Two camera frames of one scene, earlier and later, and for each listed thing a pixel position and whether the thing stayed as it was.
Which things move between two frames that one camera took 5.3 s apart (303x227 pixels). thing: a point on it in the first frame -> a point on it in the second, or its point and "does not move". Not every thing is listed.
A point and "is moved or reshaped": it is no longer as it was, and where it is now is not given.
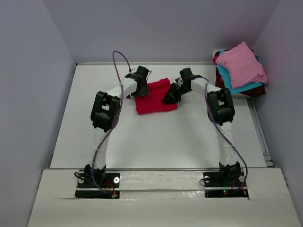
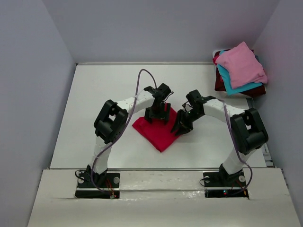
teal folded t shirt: (226, 76) does not move
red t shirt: (152, 103) is moved or reshaped
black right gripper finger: (170, 100) -> (182, 131)
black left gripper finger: (144, 88) -> (166, 114)
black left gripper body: (138, 93) -> (157, 112)
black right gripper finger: (169, 99) -> (181, 115)
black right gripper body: (179, 91) -> (191, 115)
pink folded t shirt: (242, 66) does not move
